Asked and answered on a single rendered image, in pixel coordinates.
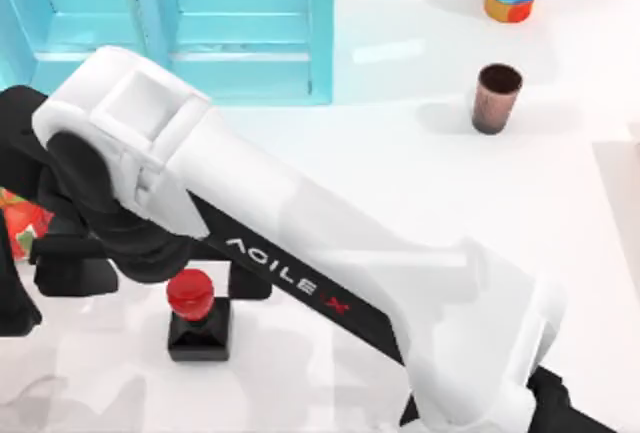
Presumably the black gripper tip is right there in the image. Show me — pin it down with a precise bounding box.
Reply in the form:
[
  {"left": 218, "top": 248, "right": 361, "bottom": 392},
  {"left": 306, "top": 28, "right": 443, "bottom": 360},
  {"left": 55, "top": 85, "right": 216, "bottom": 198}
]
[{"left": 0, "top": 212, "right": 43, "bottom": 340}]

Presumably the black bottle with red cap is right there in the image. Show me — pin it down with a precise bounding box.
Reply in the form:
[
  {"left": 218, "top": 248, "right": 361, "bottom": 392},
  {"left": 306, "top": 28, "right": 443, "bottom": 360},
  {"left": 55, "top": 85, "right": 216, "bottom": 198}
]
[{"left": 166, "top": 267, "right": 235, "bottom": 363}]

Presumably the red and green packet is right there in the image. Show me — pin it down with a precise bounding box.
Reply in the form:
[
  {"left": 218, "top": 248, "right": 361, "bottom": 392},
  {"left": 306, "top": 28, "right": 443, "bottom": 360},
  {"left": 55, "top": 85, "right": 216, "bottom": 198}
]
[{"left": 0, "top": 188, "right": 55, "bottom": 263}]

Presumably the light blue rack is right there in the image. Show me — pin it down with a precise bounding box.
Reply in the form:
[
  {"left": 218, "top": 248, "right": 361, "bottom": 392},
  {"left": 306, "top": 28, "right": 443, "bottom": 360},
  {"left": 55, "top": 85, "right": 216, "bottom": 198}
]
[{"left": 0, "top": 0, "right": 335, "bottom": 107}]

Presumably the brown cup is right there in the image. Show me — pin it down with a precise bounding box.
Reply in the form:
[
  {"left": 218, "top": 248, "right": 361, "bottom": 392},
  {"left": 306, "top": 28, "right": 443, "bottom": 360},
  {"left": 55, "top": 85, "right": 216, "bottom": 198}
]
[{"left": 471, "top": 63, "right": 525, "bottom": 136}]

